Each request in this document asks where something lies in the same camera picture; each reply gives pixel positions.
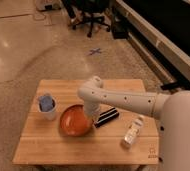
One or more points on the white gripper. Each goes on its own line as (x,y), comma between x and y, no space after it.
(91,109)

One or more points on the orange ceramic bowl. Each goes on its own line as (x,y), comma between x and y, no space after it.
(73,121)

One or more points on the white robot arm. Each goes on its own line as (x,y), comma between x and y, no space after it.
(172,111)

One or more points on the white cup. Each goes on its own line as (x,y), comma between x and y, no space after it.
(50,115)

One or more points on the blue cloth in cup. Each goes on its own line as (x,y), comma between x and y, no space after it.
(46,103)

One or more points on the clear plastic bottle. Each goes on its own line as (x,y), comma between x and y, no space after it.
(133,131)

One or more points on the wooden table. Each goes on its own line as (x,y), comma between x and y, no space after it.
(42,143)

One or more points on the blue tape cross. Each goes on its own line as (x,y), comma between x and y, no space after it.
(95,51)

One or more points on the black box on floor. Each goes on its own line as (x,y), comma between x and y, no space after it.
(118,31)

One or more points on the black office chair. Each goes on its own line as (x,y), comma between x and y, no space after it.
(86,11)

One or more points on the long bench counter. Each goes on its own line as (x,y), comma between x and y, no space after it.
(164,25)

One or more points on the white device on floor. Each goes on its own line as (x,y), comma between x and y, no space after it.
(46,5)

